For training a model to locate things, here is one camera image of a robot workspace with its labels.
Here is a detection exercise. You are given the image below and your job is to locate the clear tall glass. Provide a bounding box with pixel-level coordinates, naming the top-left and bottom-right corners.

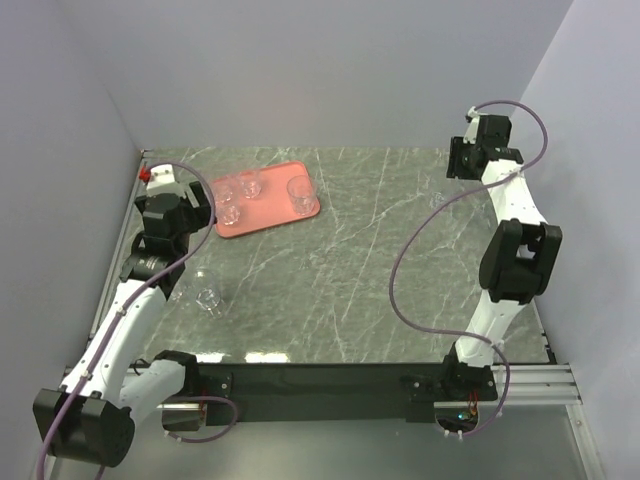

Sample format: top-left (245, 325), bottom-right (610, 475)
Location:
top-left (429, 192), bottom-right (447, 210)
top-left (287, 175), bottom-right (316, 215)

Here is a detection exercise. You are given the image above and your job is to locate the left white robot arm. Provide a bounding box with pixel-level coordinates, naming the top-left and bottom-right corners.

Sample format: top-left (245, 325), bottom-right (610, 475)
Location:
top-left (33, 180), bottom-right (215, 476)

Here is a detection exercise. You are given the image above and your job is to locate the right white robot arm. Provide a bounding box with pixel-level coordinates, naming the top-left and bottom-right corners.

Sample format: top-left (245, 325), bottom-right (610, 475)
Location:
top-left (440, 111), bottom-right (563, 400)

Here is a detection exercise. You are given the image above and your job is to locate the salmon pink plastic tray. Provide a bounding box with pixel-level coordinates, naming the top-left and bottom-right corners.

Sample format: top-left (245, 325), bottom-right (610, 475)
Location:
top-left (216, 161), bottom-right (321, 239)

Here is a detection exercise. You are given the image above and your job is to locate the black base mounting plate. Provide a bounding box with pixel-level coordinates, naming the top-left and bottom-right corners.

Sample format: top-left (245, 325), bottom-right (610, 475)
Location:
top-left (177, 363), bottom-right (499, 426)

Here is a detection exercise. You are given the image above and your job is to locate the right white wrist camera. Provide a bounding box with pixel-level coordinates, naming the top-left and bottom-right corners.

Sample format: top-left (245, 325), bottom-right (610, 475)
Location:
top-left (463, 106), bottom-right (483, 144)

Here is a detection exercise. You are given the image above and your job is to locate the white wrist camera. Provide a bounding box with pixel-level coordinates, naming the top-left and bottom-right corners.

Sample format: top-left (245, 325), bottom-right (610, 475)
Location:
top-left (463, 106), bottom-right (483, 144)
top-left (139, 164), bottom-right (185, 197)

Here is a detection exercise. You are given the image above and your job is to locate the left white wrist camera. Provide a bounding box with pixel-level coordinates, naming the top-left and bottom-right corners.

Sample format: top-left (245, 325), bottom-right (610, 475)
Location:
top-left (139, 164), bottom-right (185, 197)

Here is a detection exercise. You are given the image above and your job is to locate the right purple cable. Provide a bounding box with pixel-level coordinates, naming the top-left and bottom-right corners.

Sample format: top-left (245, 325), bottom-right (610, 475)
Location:
top-left (388, 99), bottom-right (549, 441)

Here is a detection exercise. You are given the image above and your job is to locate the aluminium frame rail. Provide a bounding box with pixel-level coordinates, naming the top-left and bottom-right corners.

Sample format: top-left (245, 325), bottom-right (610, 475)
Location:
top-left (505, 365), bottom-right (582, 406)

